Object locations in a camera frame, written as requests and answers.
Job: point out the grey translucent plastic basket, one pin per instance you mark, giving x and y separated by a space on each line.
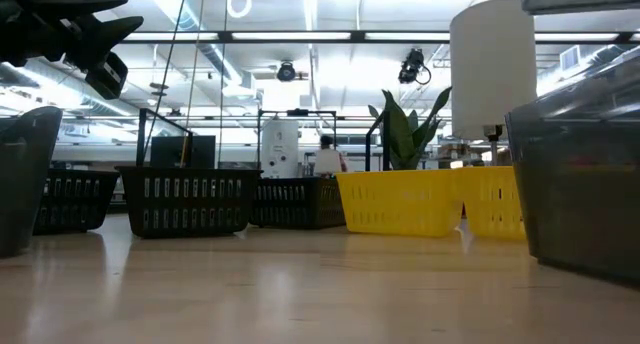
580 209
27 184

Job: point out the black slotted plastic basket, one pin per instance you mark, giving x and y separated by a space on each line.
187 224
75 204
295 219

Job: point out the yellow slotted plastic basket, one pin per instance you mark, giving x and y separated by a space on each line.
492 204
400 219

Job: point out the black monitor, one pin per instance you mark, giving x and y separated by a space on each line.
170 151

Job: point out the white cylindrical appliance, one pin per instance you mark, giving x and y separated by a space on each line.
280 149

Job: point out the person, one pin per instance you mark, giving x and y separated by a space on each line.
326 142

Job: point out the green snake plant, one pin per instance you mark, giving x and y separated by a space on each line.
402 134

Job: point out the white cylindrical lamp shade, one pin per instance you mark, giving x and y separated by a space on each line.
492 69

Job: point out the white ceiling vent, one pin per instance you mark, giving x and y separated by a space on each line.
570 58

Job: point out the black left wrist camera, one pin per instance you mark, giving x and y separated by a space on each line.
107 76

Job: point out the black frame wooden shelf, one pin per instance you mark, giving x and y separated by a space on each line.
140 134

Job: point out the silver ceiling duct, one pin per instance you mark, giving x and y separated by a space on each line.
220 59

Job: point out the round black ceiling camera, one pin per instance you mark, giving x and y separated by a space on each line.
286 72

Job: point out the black ceiling light rail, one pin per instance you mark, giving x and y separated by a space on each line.
357 36

